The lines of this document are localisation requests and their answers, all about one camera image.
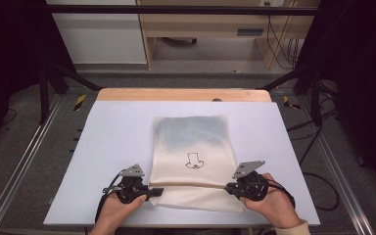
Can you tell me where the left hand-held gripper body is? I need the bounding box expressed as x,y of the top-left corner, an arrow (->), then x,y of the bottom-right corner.
115,164 -> 152,206

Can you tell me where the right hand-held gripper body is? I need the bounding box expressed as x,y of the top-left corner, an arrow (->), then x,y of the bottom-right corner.
230,160 -> 270,202

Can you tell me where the cream mesh laundry bag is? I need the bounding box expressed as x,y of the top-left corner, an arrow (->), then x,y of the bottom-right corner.
148,114 -> 246,214

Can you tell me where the person's left hand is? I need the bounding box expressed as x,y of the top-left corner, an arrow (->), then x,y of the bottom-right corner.
89,192 -> 148,232

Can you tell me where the person's right hand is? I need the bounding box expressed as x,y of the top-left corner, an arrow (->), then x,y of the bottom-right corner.
239,172 -> 304,230

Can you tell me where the pale blue table mat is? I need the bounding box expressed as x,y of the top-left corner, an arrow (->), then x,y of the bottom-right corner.
42,100 -> 321,228

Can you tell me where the black and yellow tape marker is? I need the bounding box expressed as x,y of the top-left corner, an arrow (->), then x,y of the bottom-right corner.
282,95 -> 302,111
73,94 -> 88,112

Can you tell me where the wooden table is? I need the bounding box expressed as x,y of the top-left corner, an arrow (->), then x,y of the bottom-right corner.
96,87 -> 273,103

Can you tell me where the black metal stand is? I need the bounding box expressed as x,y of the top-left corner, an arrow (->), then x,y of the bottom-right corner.
38,61 -> 103,125
259,64 -> 323,127

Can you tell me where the white cabinet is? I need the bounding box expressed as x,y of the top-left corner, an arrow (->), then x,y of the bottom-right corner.
45,0 -> 148,66

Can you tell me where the grey desk label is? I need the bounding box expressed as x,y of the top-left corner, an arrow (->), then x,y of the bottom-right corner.
236,27 -> 265,37

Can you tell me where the dark curtain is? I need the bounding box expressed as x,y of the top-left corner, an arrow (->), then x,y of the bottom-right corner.
293,0 -> 376,192
0,0 -> 76,157

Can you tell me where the light wooden desk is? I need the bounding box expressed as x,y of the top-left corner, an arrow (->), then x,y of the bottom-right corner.
136,0 -> 321,71

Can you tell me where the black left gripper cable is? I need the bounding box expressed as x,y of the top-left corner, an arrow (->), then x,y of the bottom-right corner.
94,168 -> 125,225

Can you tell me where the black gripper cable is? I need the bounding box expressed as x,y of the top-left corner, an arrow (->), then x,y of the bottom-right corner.
263,180 -> 297,211
94,168 -> 125,225

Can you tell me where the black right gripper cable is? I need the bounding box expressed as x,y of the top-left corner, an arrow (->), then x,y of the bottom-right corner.
263,180 -> 297,211

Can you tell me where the black looped floor cable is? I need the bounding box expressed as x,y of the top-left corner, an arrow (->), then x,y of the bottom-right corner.
298,125 -> 341,212

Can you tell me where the black straight floor cable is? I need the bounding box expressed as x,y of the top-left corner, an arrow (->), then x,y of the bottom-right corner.
286,108 -> 339,142

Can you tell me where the aluminium floor rail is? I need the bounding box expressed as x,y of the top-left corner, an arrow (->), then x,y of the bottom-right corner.
298,95 -> 376,235
0,93 -> 64,235

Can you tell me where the thin black floor cable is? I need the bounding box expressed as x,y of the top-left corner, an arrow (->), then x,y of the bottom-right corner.
0,108 -> 19,129

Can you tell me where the black cable bundle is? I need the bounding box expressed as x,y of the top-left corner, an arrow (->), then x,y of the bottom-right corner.
287,37 -> 301,69

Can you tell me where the black hanging desk cable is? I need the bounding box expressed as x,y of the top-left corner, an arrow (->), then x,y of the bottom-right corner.
265,1 -> 296,71

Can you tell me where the black horizontal frame bar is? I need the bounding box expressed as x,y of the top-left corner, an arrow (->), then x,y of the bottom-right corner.
44,4 -> 321,17

